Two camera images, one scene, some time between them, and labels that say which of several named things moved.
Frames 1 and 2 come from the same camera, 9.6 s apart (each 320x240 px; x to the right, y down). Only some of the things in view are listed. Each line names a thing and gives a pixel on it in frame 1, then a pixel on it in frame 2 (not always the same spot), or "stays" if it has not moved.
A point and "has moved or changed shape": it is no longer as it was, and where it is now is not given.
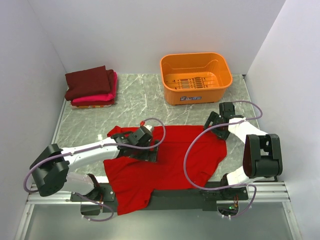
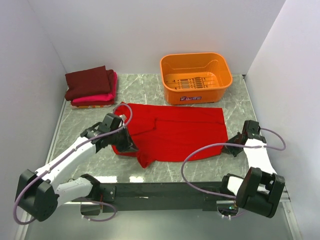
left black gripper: [150, 155] → [128, 145]
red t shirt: [188, 157] has moved or changed shape
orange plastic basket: [195, 78] stays
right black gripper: [214, 117] → [231, 150]
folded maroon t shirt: [91, 82] stays
